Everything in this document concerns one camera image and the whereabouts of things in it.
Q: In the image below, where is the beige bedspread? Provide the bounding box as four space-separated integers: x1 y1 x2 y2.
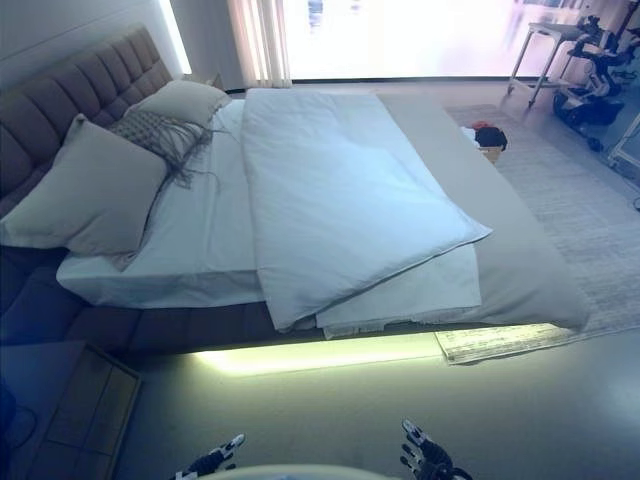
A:
374 90 591 332

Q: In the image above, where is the wooden box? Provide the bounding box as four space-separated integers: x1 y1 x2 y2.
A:
477 144 506 166

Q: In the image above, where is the glass-top wooden nightstand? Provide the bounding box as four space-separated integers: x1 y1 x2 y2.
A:
0 339 144 480

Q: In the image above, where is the woven fringed cushion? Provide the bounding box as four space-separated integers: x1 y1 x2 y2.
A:
107 109 241 194

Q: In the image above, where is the brown tufted headboard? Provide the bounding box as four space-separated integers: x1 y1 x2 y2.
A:
0 24 176 216

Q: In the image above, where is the beige curtain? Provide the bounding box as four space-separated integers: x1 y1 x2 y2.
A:
224 0 294 86

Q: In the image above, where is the dark round object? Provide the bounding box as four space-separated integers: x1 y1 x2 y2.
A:
0 384 34 461

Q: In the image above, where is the bright large window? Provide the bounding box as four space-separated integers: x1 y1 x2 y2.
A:
284 0 531 84

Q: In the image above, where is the grey striped area rug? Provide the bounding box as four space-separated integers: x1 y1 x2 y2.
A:
433 102 640 366

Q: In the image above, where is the white framed panel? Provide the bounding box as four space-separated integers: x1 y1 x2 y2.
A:
607 117 640 174

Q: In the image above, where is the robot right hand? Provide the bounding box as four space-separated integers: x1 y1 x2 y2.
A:
398 419 474 480

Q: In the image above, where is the lit wall light strip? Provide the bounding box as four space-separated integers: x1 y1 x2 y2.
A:
158 0 194 79

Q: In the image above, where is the black garment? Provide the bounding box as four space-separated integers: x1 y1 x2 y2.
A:
472 126 509 151

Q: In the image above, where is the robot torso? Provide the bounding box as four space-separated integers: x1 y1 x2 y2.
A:
227 462 361 480

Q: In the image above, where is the white duvet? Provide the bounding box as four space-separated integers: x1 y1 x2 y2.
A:
239 87 495 334

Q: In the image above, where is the white metal cart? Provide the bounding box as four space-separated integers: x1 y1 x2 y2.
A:
507 22 584 109

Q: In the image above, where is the beige pillow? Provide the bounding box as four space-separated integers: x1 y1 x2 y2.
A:
0 113 169 256
127 79 232 129

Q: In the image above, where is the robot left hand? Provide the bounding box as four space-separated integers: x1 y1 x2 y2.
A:
172 433 246 480

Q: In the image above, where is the black wheeled robot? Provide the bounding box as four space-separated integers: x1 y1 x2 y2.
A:
552 14 629 151

